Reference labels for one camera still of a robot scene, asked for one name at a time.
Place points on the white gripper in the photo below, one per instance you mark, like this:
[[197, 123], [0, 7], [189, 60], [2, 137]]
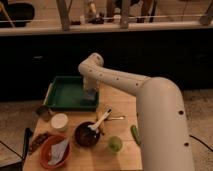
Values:
[[90, 85]]

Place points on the blue grey sponge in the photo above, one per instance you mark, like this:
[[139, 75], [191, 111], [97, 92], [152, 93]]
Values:
[[89, 96]]

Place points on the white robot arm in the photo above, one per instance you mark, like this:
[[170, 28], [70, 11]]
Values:
[[162, 122]]

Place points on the green plastic tray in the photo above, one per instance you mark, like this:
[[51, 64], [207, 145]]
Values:
[[67, 94]]

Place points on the metal spoon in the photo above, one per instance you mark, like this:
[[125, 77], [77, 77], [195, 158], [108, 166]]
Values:
[[115, 118]]

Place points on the white round lidded container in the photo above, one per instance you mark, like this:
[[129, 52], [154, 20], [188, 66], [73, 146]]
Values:
[[59, 122]]

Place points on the dark brown bowl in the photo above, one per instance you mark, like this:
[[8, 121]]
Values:
[[84, 136]]

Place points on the green cucumber toy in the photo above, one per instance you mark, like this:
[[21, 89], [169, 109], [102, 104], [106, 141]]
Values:
[[135, 134]]

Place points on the white crumpled paper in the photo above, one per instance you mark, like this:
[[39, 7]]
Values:
[[57, 152]]

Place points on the orange bowl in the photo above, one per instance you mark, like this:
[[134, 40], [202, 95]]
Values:
[[46, 152]]

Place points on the brown snack bar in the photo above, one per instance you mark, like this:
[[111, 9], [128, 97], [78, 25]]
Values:
[[37, 142]]

